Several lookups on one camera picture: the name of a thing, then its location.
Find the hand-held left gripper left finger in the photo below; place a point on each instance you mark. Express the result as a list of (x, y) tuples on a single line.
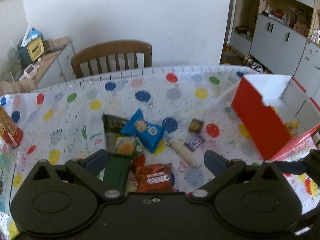
[(96, 162)]

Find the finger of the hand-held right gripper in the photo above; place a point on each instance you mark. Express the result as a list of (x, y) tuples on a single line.
[(290, 167)]

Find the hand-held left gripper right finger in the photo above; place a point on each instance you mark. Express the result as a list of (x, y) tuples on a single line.
[(214, 162)]

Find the purple candy packet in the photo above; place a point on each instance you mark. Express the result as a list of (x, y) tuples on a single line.
[(193, 142)]

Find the white stick snack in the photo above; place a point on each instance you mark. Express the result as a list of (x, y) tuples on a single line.
[(182, 151)]

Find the yellow snack packet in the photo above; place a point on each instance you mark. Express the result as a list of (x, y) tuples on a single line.
[(291, 127)]

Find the small brown candy packet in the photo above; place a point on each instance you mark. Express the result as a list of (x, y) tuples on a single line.
[(195, 125)]

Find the dark packet with food picture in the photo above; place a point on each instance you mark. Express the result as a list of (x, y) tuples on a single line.
[(112, 122)]

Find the red cardboard box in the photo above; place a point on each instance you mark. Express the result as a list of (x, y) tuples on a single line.
[(260, 120)]

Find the blue snack packet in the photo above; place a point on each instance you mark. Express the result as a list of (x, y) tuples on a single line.
[(147, 132)]

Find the red cookie packet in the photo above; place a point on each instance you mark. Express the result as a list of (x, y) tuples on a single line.
[(155, 176)]

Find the balloon print tablecloth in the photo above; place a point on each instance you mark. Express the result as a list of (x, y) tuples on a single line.
[(62, 130)]

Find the orange carton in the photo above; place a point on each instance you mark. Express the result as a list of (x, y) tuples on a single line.
[(10, 130)]

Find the pale green printed packet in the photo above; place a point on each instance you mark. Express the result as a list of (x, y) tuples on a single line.
[(5, 180)]

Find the pair of shoes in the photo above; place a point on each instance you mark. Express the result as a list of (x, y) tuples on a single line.
[(257, 67)]

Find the brown cardboard box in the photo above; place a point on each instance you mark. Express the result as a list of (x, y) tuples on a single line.
[(17, 86)]

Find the pink handheld device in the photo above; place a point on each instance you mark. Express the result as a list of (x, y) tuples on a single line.
[(31, 69)]

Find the white cabinet with wooden top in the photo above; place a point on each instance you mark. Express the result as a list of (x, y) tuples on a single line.
[(53, 56)]

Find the wooden chair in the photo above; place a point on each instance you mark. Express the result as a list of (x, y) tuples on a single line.
[(112, 46)]

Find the green yellow tissue box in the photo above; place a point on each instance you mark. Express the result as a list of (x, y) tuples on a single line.
[(35, 50)]

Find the glass vase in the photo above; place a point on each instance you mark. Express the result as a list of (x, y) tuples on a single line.
[(10, 65)]

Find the blue white box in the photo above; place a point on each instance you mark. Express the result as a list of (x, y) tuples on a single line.
[(35, 34)]

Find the shelf ornaments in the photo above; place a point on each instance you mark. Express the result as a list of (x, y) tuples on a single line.
[(287, 15)]

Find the grey wall cabinet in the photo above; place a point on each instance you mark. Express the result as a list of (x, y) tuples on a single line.
[(275, 42)]

